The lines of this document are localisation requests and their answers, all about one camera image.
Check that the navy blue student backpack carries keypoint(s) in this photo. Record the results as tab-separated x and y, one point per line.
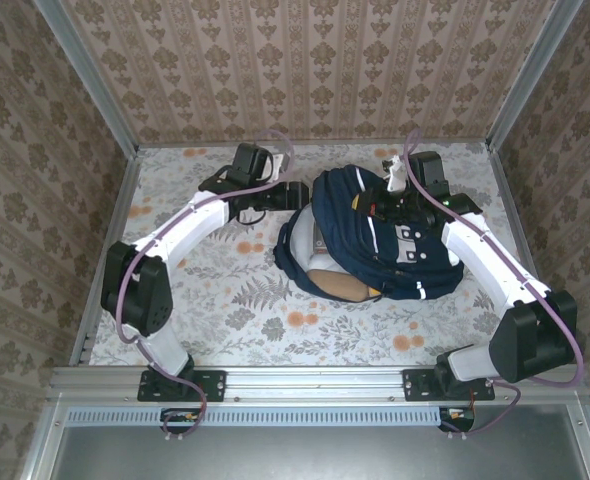
340	210

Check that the cork brown pencil case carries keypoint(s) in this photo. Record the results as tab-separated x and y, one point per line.
335	287

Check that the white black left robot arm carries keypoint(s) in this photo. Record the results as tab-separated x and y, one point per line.
190	225

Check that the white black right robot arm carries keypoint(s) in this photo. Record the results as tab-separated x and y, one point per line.
490	260

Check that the floral tablecloth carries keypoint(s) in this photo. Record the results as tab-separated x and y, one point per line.
325	340

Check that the black connector box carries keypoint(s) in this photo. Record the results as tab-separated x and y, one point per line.
180	417
457	417

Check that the grey metal shelf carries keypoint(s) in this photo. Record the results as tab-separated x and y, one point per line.
325	455

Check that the aluminium table side rail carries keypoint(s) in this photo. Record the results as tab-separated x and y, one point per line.
119	215
507	200

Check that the aluminium frame post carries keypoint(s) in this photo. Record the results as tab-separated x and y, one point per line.
95	85
528	75

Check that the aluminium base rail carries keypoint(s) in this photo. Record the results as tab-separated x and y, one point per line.
315	382

